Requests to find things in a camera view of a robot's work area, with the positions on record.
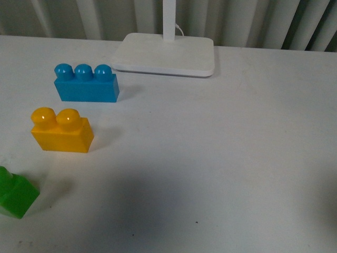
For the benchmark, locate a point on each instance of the green toy block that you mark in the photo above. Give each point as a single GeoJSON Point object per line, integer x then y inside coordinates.
{"type": "Point", "coordinates": [17, 194]}

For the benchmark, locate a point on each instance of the yellow two-stud toy block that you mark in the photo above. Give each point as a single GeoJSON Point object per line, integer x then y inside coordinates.
{"type": "Point", "coordinates": [66, 131]}

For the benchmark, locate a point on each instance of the grey pleated curtain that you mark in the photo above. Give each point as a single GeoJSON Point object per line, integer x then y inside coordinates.
{"type": "Point", "coordinates": [287, 25]}

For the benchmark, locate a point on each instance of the white desk lamp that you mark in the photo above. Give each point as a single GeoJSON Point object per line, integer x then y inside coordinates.
{"type": "Point", "coordinates": [166, 54]}

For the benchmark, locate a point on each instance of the blue three-stud toy block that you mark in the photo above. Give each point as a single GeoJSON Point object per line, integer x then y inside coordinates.
{"type": "Point", "coordinates": [83, 84]}

